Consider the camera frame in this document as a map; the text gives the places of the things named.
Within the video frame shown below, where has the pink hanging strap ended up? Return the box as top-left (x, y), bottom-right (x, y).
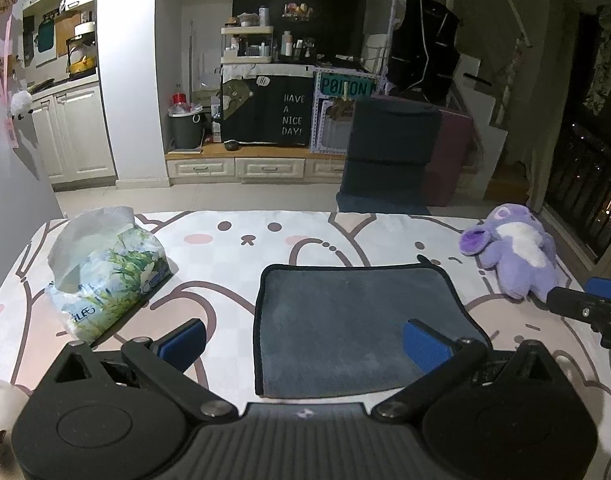
top-left (0, 6), bottom-right (22, 149)

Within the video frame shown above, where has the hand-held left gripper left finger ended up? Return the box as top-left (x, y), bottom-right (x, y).
top-left (35, 317), bottom-right (239, 424)

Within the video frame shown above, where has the yellow pot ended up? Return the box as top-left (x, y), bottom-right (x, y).
top-left (66, 34), bottom-right (97, 80)

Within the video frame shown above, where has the white kitchen cabinet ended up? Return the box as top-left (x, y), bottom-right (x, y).
top-left (27, 78), bottom-right (119, 187)

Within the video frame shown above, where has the teal sign plate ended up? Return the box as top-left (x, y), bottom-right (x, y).
top-left (319, 73), bottom-right (375, 99)

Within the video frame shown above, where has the black printed cloth cover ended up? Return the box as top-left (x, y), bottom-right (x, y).
top-left (220, 71), bottom-right (314, 146)

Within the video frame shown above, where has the clear desktop shelf organiser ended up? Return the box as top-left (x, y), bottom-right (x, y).
top-left (220, 25), bottom-right (276, 64)

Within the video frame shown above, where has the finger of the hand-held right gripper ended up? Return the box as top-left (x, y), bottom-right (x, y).
top-left (585, 276), bottom-right (611, 303)
top-left (545, 286), bottom-right (611, 350)

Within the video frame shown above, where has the maroon storage box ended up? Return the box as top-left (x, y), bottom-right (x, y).
top-left (423, 104), bottom-right (475, 207)

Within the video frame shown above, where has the dark balcony railing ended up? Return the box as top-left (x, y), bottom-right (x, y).
top-left (544, 119), bottom-right (611, 262)

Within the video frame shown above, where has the black pegboard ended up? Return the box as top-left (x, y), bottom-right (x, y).
top-left (232, 0), bottom-right (367, 64)

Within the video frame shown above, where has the purple plush toy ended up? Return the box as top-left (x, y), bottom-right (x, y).
top-left (459, 203), bottom-right (562, 301)

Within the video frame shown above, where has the white hanging plush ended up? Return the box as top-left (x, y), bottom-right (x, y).
top-left (10, 90), bottom-right (34, 121)

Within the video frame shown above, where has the dark blue folding floor chair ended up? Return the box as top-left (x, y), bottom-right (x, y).
top-left (337, 97), bottom-right (444, 214)

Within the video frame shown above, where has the white drawer base cabinet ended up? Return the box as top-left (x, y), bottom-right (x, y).
top-left (164, 152), bottom-right (347, 186)

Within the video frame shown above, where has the white round object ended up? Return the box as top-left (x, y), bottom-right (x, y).
top-left (0, 379), bottom-right (31, 480)

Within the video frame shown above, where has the black fabric wardrobe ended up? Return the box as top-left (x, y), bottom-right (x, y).
top-left (387, 0), bottom-right (461, 104)

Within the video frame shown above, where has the grey trash bin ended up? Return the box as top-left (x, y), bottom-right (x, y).
top-left (168, 109), bottom-right (206, 150)

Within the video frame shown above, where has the teal cutting board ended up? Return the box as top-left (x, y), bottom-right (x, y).
top-left (36, 19), bottom-right (56, 54)

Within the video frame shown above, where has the soft pack of tissues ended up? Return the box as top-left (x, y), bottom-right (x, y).
top-left (44, 205), bottom-right (171, 346)

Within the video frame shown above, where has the patterned curtain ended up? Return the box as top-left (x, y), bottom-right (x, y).
top-left (582, 4), bottom-right (611, 117)

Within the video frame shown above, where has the wooden cutting board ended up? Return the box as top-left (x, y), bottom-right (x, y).
top-left (54, 12), bottom-right (81, 58)

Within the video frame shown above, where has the grey towel with black edge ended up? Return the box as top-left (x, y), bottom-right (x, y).
top-left (254, 263), bottom-right (491, 397)

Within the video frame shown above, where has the purple perforated frame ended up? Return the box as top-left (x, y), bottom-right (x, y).
top-left (309, 66), bottom-right (382, 154)

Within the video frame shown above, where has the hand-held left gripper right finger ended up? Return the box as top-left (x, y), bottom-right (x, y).
top-left (371, 318), bottom-right (574, 424)

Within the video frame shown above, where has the cartoon printed bed sheet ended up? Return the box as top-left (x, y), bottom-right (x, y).
top-left (0, 209), bottom-right (611, 480)

